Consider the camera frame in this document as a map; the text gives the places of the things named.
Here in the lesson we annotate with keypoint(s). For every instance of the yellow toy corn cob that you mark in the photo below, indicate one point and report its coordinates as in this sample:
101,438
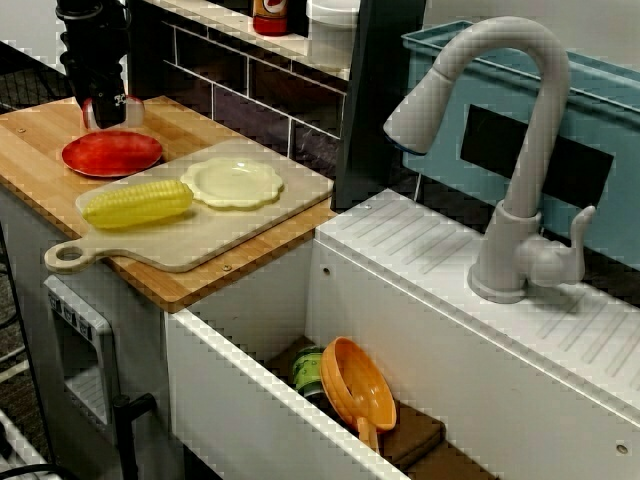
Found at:
135,205

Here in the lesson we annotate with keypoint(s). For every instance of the white red-rind toy cheese wedge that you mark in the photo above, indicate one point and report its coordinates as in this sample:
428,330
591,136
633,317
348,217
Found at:
136,112

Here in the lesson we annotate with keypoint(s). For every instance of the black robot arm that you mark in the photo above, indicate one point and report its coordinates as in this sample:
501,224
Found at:
90,15

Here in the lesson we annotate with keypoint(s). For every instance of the grey toy faucet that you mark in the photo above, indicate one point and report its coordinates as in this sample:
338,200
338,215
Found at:
540,125

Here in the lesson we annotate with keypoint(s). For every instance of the white metal frame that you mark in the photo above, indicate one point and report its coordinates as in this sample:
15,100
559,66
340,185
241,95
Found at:
15,445

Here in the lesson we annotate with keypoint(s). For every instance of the white toy kitchen cabinet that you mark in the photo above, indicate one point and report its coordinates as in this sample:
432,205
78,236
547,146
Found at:
20,260

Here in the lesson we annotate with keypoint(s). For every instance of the black mesh crate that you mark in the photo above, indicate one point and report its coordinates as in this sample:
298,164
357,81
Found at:
30,90

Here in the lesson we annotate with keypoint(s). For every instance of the light wooden cutting board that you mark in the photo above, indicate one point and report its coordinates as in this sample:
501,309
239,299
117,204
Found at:
225,235

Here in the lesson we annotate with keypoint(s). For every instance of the white toy sink unit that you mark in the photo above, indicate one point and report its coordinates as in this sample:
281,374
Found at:
400,310

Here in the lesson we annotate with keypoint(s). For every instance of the red round plate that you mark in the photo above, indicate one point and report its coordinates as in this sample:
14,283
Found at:
110,155

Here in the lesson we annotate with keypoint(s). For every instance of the orange plastic strainer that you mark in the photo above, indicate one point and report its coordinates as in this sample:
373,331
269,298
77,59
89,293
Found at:
360,385

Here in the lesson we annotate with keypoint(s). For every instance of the cream scalloped plate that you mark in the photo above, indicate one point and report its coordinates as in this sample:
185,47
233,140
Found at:
230,182

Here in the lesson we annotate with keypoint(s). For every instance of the teal plastic bin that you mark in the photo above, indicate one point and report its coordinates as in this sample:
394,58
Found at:
600,127

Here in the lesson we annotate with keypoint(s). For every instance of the bamboo wooden countertop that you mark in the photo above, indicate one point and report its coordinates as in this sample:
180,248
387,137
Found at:
30,150

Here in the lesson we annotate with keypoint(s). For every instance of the white plastic cup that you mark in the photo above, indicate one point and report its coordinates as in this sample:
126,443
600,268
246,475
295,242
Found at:
332,30

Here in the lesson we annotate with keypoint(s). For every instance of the red orange sauce bottle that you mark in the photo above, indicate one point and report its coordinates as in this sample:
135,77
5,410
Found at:
270,17

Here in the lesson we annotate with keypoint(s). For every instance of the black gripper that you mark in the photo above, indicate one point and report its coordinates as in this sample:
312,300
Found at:
97,65

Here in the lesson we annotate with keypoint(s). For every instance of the green toy vegetable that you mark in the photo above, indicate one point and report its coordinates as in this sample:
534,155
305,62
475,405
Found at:
306,370

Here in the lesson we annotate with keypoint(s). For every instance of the dark vertical post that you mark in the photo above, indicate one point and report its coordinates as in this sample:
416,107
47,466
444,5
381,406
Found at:
380,100

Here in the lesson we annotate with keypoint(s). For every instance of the dark tile backsplash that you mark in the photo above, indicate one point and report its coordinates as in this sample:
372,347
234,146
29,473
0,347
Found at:
250,85

